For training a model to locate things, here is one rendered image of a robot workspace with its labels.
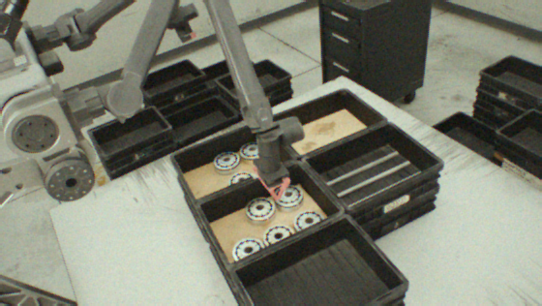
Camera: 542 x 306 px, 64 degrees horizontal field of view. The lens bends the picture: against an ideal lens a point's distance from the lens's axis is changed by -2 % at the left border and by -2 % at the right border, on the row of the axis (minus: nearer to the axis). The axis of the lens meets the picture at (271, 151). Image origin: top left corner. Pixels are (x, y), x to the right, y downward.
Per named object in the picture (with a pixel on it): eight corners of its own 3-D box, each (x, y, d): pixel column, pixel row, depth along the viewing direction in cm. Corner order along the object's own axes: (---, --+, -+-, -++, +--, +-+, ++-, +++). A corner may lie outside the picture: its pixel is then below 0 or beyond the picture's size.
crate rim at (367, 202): (346, 217, 137) (346, 211, 135) (299, 164, 158) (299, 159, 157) (446, 168, 148) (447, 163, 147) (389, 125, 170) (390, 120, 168)
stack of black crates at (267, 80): (248, 158, 283) (236, 99, 255) (225, 137, 304) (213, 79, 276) (298, 134, 298) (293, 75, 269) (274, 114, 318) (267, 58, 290)
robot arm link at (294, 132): (244, 113, 119) (255, 109, 111) (280, 100, 123) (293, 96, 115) (259, 155, 120) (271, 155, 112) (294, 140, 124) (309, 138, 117)
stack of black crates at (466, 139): (511, 173, 247) (521, 141, 232) (475, 198, 236) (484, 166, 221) (454, 140, 274) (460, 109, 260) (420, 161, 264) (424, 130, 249)
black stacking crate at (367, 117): (301, 182, 165) (299, 159, 157) (266, 141, 186) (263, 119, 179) (387, 144, 176) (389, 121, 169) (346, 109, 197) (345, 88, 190)
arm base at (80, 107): (71, 126, 105) (49, 83, 97) (104, 113, 108) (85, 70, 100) (79, 143, 99) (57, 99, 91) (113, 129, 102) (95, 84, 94)
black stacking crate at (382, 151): (347, 236, 143) (346, 212, 136) (302, 183, 164) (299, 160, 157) (441, 188, 154) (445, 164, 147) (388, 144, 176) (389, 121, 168)
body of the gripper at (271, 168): (273, 158, 127) (271, 137, 123) (289, 177, 120) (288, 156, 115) (252, 165, 125) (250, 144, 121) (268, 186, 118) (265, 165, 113)
